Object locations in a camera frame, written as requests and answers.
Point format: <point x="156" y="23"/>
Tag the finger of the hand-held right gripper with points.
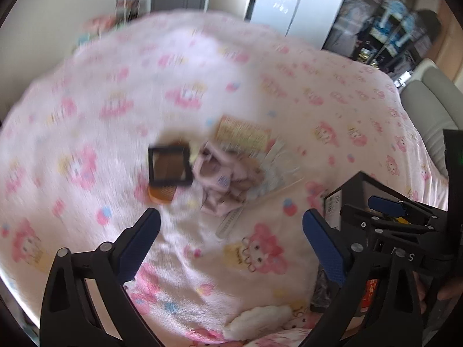
<point x="387" y="205"/>
<point x="376" y="220"/>

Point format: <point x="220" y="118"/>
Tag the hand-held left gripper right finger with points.
<point x="325" y="245"/>

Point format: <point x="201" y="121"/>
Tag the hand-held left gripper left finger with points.
<point x="139" y="240"/>

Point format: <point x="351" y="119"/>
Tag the black storage box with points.
<point x="356" y="188"/>

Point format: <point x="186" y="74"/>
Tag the pink cloth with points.
<point x="217" y="180"/>

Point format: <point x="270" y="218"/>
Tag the dark plastic packet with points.
<point x="322" y="289"/>

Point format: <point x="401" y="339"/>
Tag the orange round tin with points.
<point x="161" y="193"/>

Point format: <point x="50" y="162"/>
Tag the black square compact case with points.
<point x="170" y="168"/>

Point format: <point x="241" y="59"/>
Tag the clear plastic packets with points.
<point x="278" y="173"/>

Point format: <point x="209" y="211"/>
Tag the white comb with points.
<point x="229" y="224"/>

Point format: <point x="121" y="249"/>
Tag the grey padded headboard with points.
<point x="430" y="115"/>

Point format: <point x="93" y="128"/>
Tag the pink printed blanket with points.
<point x="108" y="133"/>

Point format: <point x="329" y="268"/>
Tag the yellow printed card packet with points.
<point x="242" y="135"/>

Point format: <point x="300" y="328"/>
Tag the black display shelf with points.
<point x="390" y="25"/>

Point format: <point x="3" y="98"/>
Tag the white refrigerator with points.
<point x="289" y="3"/>

